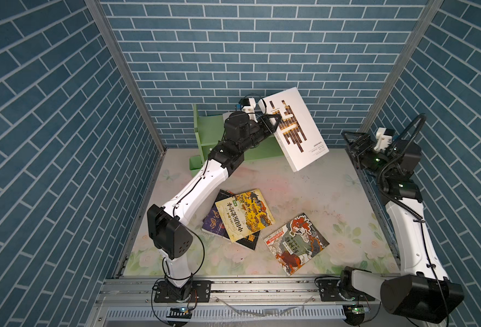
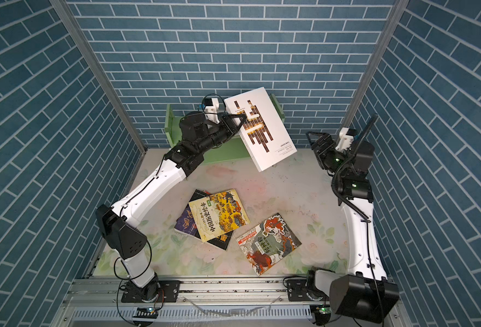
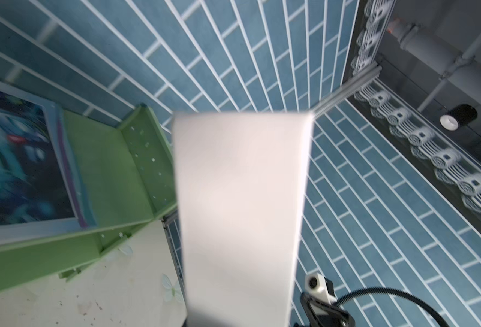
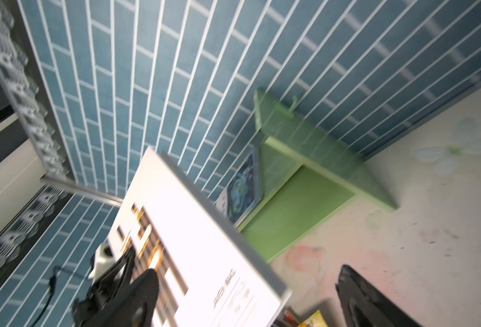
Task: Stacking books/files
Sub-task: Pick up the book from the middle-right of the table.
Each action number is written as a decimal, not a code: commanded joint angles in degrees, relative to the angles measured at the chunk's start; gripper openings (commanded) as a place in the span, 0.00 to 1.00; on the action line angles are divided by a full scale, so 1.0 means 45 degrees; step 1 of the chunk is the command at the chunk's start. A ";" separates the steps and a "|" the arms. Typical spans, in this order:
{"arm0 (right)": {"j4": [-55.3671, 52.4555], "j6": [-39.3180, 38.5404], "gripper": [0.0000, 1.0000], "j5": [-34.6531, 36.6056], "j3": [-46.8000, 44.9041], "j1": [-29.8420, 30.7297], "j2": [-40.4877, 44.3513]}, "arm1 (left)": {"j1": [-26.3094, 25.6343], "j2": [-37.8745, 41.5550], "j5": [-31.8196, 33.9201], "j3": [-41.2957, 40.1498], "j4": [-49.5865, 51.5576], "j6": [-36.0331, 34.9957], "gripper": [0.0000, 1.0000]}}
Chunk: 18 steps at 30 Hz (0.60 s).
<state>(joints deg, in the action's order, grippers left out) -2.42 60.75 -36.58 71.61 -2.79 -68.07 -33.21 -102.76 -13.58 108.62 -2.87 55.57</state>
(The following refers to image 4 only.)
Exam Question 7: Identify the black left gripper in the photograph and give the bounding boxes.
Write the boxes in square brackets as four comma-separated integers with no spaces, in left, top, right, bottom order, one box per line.
[72,247,136,309]

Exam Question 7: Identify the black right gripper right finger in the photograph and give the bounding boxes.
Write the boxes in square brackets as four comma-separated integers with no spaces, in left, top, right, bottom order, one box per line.
[335,264,420,327]

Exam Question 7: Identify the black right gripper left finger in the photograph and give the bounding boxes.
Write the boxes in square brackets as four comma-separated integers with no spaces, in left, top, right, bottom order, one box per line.
[72,269,160,326]

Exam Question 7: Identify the white book brown stripes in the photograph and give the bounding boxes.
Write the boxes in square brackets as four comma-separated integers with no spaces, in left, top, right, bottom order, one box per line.
[107,149,291,326]

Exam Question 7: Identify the blue galaxy cover book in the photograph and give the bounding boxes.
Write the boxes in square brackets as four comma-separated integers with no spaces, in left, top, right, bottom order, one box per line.
[215,149,262,228]

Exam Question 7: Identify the yellow illustrated history book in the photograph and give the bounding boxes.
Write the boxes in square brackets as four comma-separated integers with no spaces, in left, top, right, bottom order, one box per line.
[299,310,328,327]

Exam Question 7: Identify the green shelf rack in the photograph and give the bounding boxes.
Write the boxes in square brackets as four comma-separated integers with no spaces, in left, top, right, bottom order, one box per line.
[237,89,398,262]

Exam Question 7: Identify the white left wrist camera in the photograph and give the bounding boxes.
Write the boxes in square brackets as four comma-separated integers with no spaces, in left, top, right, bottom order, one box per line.
[88,242,115,283]

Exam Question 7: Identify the metal corner frame post left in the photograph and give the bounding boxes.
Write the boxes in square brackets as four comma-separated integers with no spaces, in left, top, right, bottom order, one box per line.
[41,174,123,207]

